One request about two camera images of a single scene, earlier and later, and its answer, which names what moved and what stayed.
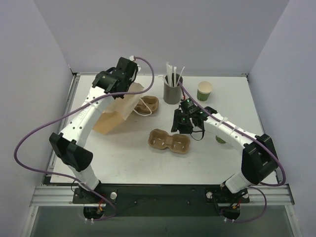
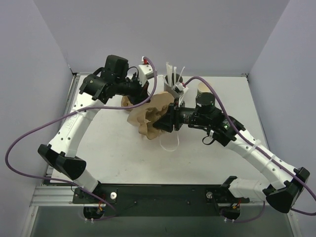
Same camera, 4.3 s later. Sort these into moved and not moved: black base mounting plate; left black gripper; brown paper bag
Moved: brown paper bag; left black gripper
Not moved: black base mounting plate
